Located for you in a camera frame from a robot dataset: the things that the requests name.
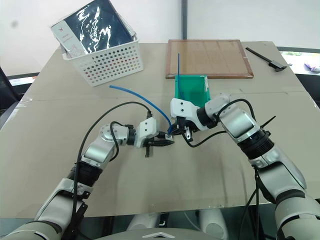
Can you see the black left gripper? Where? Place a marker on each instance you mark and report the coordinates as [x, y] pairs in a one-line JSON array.
[[148, 150]]

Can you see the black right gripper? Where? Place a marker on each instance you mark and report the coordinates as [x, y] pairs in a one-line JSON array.
[[185, 123]]

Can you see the small white coupler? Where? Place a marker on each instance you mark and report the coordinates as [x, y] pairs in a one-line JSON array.
[[169, 137]]

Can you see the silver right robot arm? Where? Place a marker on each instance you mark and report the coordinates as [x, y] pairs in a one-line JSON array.
[[237, 120]]

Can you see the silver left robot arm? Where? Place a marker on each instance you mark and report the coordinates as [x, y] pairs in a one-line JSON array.
[[100, 150]]

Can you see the green plastic bin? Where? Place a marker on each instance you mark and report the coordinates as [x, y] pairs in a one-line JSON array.
[[197, 87]]

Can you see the brown cardboard table cover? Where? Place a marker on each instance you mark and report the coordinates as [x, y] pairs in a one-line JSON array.
[[150, 180]]

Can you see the wooden framed board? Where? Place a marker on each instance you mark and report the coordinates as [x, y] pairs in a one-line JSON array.
[[212, 57]]

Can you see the grey rounded shape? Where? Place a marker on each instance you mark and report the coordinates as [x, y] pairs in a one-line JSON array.
[[212, 222], [142, 222]]

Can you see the white perforated plastic basket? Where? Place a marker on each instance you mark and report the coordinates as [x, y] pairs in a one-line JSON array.
[[112, 62]]

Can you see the silver robot torso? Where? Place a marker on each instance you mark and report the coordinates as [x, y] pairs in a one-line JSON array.
[[160, 236]]

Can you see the black caliper tool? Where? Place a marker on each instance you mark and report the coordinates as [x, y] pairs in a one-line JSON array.
[[260, 56]]

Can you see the dark plastic-wrapped book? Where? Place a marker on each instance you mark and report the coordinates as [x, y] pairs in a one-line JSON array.
[[95, 25]]

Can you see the black side table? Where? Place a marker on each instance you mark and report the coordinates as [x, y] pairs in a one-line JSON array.
[[310, 85]]

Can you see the purple object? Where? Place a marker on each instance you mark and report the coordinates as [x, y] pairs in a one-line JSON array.
[[312, 67]]

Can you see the black chair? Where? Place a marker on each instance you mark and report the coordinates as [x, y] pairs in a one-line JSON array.
[[6, 92]]

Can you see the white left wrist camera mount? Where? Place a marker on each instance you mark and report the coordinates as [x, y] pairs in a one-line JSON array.
[[147, 128]]

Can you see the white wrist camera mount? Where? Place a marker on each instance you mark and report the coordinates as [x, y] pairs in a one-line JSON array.
[[182, 107], [147, 128]]

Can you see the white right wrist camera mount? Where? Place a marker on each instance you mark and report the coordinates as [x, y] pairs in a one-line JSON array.
[[182, 107]]

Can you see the dark vertical post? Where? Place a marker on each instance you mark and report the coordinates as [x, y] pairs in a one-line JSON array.
[[184, 17]]

